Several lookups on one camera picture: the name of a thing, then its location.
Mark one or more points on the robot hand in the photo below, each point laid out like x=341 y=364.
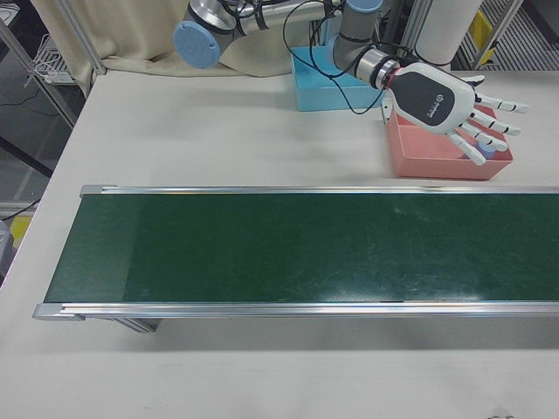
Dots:
x=430 y=96

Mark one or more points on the light blue plastic cup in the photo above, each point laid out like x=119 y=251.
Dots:
x=487 y=152

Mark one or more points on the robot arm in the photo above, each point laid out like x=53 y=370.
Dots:
x=349 y=26

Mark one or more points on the pink plastic box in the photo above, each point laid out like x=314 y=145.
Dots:
x=419 y=157

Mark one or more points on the blue plastic box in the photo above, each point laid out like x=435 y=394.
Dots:
x=314 y=91

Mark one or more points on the white round column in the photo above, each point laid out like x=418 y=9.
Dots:
x=441 y=30

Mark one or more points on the green conveyor belt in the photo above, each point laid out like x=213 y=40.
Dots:
x=262 y=249

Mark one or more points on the beige curtain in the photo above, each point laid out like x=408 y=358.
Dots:
x=131 y=43

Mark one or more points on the aluminium column bracket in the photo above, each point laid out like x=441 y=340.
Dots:
x=386 y=112

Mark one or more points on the slanted aluminium frame post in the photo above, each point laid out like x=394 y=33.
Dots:
x=84 y=39

